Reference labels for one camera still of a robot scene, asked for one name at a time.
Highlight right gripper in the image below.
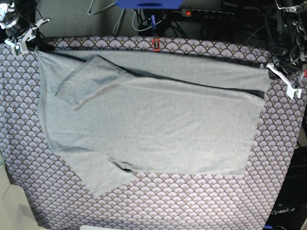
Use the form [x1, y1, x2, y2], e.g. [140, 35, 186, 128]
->
[4, 18, 52, 52]

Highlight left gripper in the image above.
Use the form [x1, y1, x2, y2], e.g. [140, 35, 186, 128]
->
[266, 63, 304, 86]

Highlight grey T-shirt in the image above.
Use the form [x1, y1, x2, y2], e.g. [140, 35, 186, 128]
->
[36, 50, 271, 196]

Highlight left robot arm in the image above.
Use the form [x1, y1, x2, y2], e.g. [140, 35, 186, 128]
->
[264, 0, 307, 87]

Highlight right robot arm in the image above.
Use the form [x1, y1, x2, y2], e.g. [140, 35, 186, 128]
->
[0, 0, 54, 57]

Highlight red clamp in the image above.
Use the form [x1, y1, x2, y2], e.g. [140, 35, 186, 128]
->
[153, 38, 160, 52]

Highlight black OpenArm box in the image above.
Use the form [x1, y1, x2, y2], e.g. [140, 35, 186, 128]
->
[263, 147, 307, 230]

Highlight patterned tablecloth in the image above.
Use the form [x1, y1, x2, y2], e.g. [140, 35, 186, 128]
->
[0, 46, 307, 230]

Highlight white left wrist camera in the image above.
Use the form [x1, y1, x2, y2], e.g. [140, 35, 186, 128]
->
[286, 86, 302, 99]

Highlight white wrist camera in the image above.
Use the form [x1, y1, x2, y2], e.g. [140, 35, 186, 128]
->
[286, 86, 302, 99]
[11, 43, 28, 57]

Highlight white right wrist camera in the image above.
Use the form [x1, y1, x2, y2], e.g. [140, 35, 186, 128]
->
[11, 43, 28, 57]

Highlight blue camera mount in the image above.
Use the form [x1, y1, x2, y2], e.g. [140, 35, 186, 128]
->
[116, 0, 183, 9]

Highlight power strip with red switch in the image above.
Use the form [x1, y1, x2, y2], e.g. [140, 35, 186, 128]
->
[180, 9, 235, 21]

